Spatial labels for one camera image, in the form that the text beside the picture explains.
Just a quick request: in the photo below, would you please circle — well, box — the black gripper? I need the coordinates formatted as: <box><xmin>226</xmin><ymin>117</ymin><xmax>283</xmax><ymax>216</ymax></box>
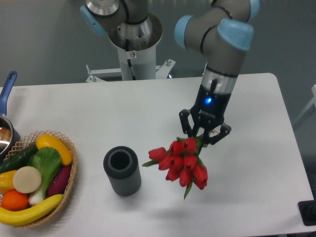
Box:
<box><xmin>179</xmin><ymin>79</ymin><xmax>232</xmax><ymax>147</ymax></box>

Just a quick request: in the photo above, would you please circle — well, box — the red tulip bouquet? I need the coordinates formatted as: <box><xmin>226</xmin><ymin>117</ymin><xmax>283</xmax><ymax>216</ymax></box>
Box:
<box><xmin>142</xmin><ymin>136</ymin><xmax>208</xmax><ymax>199</ymax></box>

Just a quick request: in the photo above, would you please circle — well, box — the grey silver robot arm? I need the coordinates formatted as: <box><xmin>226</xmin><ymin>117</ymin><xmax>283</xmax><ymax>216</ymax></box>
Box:
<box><xmin>80</xmin><ymin>0</ymin><xmax>260</xmax><ymax>147</ymax></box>

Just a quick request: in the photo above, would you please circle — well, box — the dark grey ribbed vase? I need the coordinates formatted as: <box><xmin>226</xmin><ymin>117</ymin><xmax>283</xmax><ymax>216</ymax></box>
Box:
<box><xmin>103</xmin><ymin>146</ymin><xmax>142</xmax><ymax>197</ymax></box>

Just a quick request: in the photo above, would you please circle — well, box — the black device at edge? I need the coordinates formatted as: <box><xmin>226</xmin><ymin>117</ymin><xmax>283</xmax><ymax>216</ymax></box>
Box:
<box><xmin>298</xmin><ymin>200</ymin><xmax>316</xmax><ymax>226</ymax></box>

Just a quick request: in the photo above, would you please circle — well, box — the purple sweet potato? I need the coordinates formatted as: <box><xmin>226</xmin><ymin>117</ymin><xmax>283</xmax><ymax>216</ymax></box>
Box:
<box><xmin>47</xmin><ymin>166</ymin><xmax>71</xmax><ymax>197</ymax></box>

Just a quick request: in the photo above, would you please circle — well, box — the green bok choy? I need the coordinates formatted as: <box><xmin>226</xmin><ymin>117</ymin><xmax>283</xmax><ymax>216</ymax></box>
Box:
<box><xmin>28</xmin><ymin>147</ymin><xmax>61</xmax><ymax>206</ymax></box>

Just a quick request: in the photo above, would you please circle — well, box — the woven wicker basket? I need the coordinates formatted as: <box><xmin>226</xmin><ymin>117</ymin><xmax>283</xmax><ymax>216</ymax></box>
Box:
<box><xmin>4</xmin><ymin>130</ymin><xmax>78</xmax><ymax>228</ymax></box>

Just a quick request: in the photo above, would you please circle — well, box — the beige round disc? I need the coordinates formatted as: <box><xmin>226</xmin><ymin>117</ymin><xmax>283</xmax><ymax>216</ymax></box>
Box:
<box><xmin>12</xmin><ymin>166</ymin><xmax>41</xmax><ymax>194</ymax></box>

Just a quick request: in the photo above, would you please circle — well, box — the green cucumber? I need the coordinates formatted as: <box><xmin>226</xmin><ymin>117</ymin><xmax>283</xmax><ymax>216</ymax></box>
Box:
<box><xmin>0</xmin><ymin>144</ymin><xmax>38</xmax><ymax>173</ymax></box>

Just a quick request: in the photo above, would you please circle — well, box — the yellow bell pepper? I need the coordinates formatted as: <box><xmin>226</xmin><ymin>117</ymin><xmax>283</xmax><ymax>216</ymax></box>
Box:
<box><xmin>0</xmin><ymin>170</ymin><xmax>17</xmax><ymax>194</ymax></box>

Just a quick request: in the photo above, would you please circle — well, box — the orange fruit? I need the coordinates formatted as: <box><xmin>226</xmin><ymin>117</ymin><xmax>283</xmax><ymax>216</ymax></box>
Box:
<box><xmin>1</xmin><ymin>190</ymin><xmax>29</xmax><ymax>211</ymax></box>

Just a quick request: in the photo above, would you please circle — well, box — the yellow banana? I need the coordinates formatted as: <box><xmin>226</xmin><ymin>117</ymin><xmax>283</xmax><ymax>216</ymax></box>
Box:
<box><xmin>0</xmin><ymin>194</ymin><xmax>63</xmax><ymax>227</ymax></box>

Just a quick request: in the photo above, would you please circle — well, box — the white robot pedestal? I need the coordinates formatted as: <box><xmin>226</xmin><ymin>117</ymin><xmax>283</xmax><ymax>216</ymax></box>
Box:
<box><xmin>86</xmin><ymin>45</ymin><xmax>176</xmax><ymax>83</ymax></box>

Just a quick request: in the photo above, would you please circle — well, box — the white furniture frame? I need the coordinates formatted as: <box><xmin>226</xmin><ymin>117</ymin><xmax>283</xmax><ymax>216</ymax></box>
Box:
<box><xmin>293</xmin><ymin>84</ymin><xmax>316</xmax><ymax>129</ymax></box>

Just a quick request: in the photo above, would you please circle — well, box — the black cable on pedestal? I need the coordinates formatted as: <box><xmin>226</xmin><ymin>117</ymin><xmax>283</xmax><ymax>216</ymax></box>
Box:
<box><xmin>124</xmin><ymin>39</ymin><xmax>137</xmax><ymax>81</ymax></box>

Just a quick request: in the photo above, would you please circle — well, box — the blue handled saucepan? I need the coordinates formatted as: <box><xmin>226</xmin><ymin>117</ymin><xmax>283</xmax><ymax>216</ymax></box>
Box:
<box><xmin>0</xmin><ymin>71</ymin><xmax>20</xmax><ymax>163</ymax></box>

